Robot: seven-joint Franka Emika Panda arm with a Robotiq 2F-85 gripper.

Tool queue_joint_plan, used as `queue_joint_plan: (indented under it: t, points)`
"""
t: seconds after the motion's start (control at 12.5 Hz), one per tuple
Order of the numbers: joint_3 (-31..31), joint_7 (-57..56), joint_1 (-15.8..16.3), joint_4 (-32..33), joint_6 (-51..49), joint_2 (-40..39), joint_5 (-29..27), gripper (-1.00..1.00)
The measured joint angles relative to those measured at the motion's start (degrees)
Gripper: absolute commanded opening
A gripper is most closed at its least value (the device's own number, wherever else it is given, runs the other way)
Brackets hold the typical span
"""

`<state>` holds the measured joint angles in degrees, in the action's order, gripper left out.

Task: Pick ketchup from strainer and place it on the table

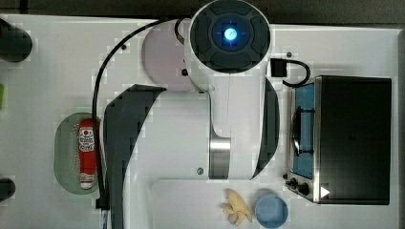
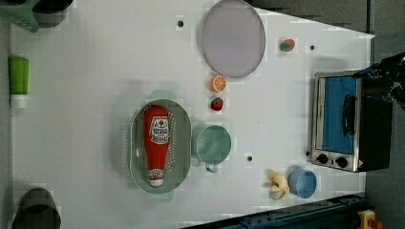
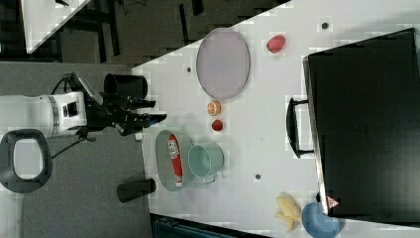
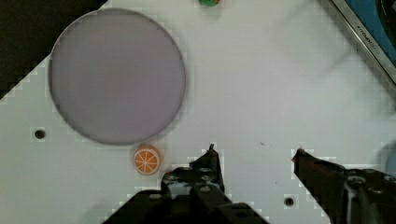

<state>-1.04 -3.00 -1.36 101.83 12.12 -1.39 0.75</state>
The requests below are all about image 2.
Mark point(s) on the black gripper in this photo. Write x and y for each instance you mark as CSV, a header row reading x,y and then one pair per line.
x,y
384,80

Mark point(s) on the red ketchup bottle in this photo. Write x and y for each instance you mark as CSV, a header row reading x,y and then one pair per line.
x,y
156,142

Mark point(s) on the green oval strainer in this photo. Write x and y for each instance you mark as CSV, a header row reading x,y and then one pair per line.
x,y
178,157

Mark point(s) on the silver toaster oven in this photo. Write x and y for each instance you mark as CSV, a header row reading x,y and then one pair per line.
x,y
351,125

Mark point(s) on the strawberry toy near plate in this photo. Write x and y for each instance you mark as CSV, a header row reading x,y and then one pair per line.
x,y
287,45

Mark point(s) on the blue cup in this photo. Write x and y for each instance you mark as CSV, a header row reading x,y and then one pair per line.
x,y
302,183

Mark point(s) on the yellow red emergency button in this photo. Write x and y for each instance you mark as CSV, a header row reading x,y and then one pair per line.
x,y
368,220

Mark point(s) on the grey round plate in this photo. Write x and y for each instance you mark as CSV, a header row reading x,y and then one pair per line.
x,y
233,38

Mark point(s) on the peeled banana toy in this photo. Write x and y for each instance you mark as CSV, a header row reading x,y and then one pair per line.
x,y
277,185

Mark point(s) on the orange slice toy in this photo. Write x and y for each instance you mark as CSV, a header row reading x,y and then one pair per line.
x,y
218,83

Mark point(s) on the strawberry toy near orange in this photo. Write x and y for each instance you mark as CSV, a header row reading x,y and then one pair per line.
x,y
217,104

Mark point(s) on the green mug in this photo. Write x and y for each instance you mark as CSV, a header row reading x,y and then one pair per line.
x,y
211,144

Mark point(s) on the green bottle white cap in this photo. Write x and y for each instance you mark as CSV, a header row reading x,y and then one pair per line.
x,y
19,68

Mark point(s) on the blue metal rail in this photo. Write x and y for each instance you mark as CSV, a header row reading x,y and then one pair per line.
x,y
332,213

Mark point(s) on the black cylinder post lower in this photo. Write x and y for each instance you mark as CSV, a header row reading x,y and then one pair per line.
x,y
37,210

